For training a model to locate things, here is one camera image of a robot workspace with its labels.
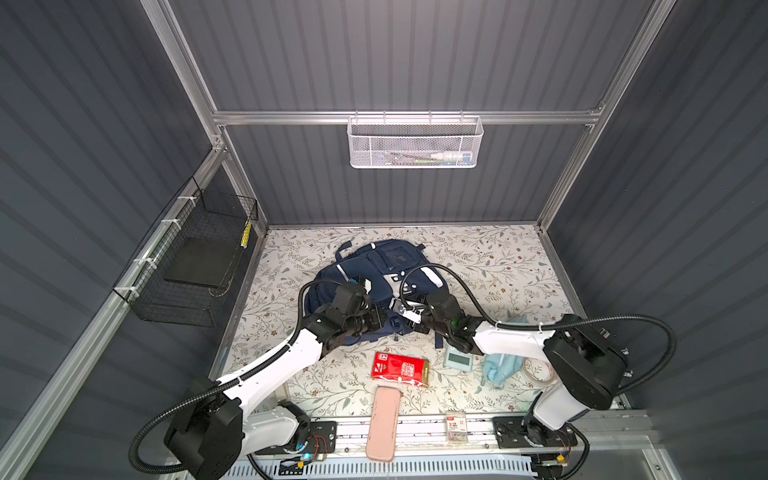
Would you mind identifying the teal calculator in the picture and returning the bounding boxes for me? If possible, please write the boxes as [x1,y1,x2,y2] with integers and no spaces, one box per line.
[444,349,473,372]

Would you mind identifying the navy blue student backpack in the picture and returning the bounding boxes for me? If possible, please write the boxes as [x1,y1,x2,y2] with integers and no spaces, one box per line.
[304,239,448,346]

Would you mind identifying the light blue umbrella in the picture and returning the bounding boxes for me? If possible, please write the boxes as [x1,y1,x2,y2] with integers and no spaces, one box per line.
[481,314,532,388]

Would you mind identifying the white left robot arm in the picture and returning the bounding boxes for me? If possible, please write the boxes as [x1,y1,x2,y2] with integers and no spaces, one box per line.
[128,277,386,479]

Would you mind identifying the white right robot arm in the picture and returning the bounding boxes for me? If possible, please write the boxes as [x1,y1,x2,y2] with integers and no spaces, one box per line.
[398,263,678,447]

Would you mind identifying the red tissue packet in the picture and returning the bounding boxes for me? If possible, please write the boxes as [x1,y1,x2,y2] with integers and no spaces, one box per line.
[371,352,430,387]

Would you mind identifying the small clear staples box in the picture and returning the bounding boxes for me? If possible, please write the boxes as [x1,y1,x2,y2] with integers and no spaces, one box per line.
[445,411,468,444]

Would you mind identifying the tape roll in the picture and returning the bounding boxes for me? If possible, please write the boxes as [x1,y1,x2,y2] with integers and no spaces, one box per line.
[522,358,558,388]

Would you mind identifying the pink pencil case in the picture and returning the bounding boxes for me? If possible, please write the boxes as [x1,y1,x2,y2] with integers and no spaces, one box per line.
[365,387,402,463]

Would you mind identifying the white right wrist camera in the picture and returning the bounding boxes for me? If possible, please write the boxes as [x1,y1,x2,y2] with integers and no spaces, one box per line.
[392,299,421,324]

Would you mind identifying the white wire mesh basket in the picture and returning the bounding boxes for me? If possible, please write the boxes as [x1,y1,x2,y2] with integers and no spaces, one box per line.
[346,114,484,169]

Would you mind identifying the black wire mesh basket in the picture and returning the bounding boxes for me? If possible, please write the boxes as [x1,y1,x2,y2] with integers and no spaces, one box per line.
[113,182,259,328]

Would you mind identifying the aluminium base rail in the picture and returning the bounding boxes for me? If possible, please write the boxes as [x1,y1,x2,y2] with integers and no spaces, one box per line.
[161,409,655,466]

